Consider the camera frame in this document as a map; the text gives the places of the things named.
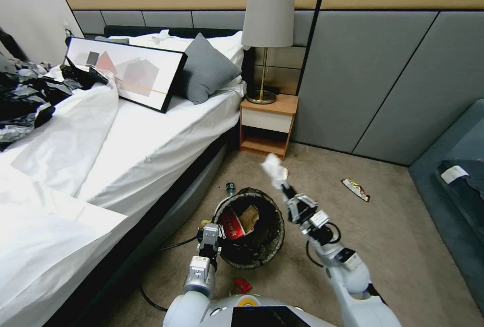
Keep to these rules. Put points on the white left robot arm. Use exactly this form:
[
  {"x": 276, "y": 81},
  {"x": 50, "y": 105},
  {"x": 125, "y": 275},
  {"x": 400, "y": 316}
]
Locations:
[{"x": 189, "y": 304}]

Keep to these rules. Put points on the grey shade brass lamp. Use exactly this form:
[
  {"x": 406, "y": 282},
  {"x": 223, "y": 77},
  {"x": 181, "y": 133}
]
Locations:
[{"x": 268, "y": 16}]

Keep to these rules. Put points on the red wrapper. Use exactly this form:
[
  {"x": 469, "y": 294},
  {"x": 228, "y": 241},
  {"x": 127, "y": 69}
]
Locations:
[{"x": 243, "y": 285}]

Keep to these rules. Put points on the wooden nightstand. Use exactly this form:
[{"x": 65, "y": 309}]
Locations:
[{"x": 266, "y": 120}]

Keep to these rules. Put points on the black bed headrest bolster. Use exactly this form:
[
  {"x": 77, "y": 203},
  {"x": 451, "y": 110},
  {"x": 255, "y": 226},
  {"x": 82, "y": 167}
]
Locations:
[{"x": 181, "y": 31}]

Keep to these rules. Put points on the black framed abstract picture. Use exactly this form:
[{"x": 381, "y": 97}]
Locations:
[{"x": 128, "y": 73}]

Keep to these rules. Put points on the white robot front shell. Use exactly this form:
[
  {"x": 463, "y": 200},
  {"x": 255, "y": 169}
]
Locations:
[{"x": 264, "y": 313}]

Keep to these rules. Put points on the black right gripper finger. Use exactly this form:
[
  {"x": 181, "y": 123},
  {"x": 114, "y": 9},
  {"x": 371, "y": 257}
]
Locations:
[
  {"x": 289, "y": 206},
  {"x": 304, "y": 199}
]

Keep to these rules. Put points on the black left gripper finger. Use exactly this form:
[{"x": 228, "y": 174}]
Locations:
[
  {"x": 223, "y": 231},
  {"x": 199, "y": 233}
]

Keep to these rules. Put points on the green plastic bottle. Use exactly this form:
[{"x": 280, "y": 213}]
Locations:
[{"x": 230, "y": 188}]

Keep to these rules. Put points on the grey square pillow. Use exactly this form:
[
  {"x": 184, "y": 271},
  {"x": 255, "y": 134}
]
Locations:
[{"x": 208, "y": 67}]

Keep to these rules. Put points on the white pillow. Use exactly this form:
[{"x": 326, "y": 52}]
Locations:
[{"x": 227, "y": 45}]

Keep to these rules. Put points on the grey-blue sofa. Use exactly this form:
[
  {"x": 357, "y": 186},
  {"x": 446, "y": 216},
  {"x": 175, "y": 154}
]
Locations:
[{"x": 450, "y": 206}]

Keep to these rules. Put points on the dark cloth with white label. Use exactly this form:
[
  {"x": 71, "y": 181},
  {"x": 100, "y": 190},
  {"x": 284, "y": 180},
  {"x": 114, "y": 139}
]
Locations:
[{"x": 459, "y": 175}]

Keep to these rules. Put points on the white paper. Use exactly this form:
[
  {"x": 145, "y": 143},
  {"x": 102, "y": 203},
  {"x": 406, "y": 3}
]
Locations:
[{"x": 274, "y": 170}]

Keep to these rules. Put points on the black mesh trash bin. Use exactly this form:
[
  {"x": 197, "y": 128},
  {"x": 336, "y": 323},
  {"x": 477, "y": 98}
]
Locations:
[{"x": 264, "y": 243}]

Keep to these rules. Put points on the crumpled brown paper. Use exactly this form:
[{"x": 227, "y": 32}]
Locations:
[{"x": 249, "y": 216}]

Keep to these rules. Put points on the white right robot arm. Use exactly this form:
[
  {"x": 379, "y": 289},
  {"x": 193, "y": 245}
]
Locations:
[{"x": 351, "y": 281}]

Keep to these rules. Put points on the white duvet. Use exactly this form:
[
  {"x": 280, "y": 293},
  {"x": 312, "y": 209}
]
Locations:
[{"x": 143, "y": 141}]

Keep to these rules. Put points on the brown snack wrapper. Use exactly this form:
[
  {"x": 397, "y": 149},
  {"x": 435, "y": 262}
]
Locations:
[{"x": 355, "y": 189}]

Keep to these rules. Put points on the black plastic bag pile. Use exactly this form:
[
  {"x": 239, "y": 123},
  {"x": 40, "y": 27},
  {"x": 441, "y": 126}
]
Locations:
[{"x": 26, "y": 96}]

